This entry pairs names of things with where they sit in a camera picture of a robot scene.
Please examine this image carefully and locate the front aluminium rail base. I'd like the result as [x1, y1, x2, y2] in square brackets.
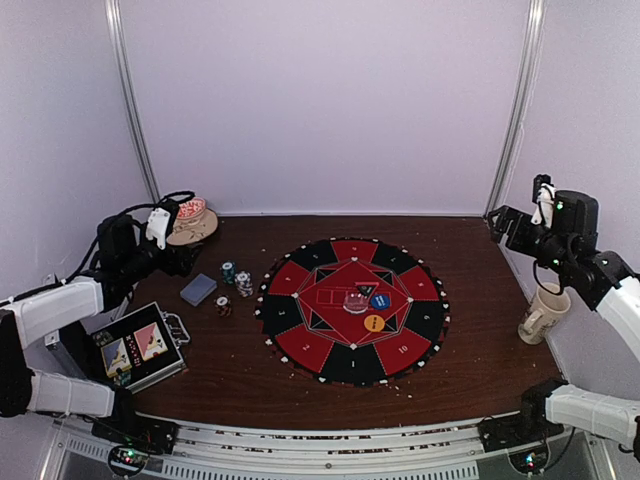
[39, 409, 621, 480]

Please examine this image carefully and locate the left aluminium frame post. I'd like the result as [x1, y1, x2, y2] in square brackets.
[105, 0, 160, 201]

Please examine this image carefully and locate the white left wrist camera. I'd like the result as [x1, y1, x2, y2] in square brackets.
[145, 207, 171, 250]

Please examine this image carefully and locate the black triangle all-in marker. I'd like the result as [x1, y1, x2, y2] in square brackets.
[355, 281, 380, 298]

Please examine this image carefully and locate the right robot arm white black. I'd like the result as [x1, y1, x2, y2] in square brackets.
[484, 182, 639, 457]

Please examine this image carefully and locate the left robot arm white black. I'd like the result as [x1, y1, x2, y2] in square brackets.
[1, 207, 203, 454]

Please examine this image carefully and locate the blue playing card deck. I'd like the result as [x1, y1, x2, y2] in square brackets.
[180, 274, 217, 307]

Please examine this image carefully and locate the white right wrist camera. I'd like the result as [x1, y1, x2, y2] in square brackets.
[531, 174, 556, 228]

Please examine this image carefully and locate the aluminium frame post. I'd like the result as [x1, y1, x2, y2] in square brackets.
[105, 0, 160, 201]
[484, 0, 547, 218]

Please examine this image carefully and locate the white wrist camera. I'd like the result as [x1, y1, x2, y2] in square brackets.
[145, 207, 171, 250]
[531, 174, 556, 228]

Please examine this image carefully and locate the green poker chip stack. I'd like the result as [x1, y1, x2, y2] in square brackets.
[220, 261, 236, 285]

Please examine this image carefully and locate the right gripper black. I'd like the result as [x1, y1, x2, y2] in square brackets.
[488, 205, 575, 276]

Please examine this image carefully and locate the red white patterned bowl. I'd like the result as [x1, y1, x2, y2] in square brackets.
[176, 197, 207, 227]

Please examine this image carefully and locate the right aluminium frame post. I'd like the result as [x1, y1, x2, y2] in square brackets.
[484, 0, 547, 218]

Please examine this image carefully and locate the aluminium poker case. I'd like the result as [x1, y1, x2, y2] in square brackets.
[44, 302, 191, 393]

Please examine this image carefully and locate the round red black poker mat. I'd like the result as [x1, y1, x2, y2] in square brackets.
[254, 237, 451, 387]

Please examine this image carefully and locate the cream ceramic mug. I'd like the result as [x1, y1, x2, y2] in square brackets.
[517, 282, 571, 345]

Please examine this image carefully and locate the blue small blind button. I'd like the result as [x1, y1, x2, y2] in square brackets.
[370, 294, 392, 311]

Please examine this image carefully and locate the orange big blind button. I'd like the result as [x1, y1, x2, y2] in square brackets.
[363, 314, 386, 333]

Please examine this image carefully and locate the clear acrylic dealer button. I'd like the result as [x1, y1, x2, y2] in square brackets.
[343, 292, 369, 315]

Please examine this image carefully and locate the blue white poker chip stack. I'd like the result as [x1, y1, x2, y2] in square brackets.
[234, 271, 254, 298]

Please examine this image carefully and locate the round wooden plate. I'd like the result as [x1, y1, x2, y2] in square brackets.
[167, 209, 218, 246]

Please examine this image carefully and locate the brown poker chip stack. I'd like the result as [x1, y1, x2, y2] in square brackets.
[215, 295, 232, 317]

